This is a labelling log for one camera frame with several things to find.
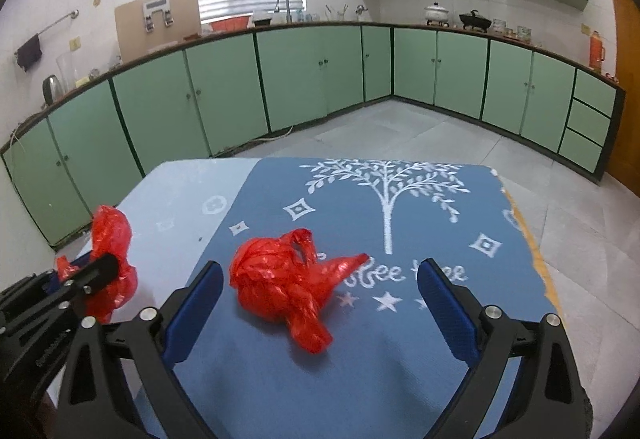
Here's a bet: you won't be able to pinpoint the wooden door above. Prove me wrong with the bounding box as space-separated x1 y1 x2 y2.
602 0 640 197

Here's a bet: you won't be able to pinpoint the metal kettle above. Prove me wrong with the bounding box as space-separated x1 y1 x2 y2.
42 75 66 106

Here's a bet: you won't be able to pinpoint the cardboard box on counter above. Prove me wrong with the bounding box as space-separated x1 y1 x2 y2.
115 0 202 63

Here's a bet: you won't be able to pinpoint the green base kitchen cabinets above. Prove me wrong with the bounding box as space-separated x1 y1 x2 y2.
0 22 627 247

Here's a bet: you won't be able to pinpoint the dark towel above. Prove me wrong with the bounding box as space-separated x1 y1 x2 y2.
16 35 43 72

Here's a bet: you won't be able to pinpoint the red basin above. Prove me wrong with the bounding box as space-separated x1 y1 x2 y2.
210 16 250 31

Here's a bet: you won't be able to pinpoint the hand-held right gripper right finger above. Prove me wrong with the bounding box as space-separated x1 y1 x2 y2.
417 258 593 439

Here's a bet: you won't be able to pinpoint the black wok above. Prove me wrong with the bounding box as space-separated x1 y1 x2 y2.
459 10 491 30

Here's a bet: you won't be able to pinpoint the blue tree print mat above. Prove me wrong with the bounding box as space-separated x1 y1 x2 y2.
165 158 560 439

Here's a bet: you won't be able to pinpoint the red plastic bag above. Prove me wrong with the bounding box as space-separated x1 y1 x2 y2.
229 229 370 354
55 205 138 324

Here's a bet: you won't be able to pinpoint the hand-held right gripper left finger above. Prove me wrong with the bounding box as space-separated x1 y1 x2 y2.
57 260 224 439

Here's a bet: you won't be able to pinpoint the orange thermos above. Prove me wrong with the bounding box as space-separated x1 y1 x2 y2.
589 30 606 71

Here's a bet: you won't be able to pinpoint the clear plastic pitcher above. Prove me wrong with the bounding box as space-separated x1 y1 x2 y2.
56 52 78 92

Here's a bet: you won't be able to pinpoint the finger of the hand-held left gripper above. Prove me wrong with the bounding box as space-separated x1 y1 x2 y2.
60 254 122 315
44 256 101 285

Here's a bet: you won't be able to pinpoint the metal towel rail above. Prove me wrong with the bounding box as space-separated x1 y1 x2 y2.
32 10 80 40

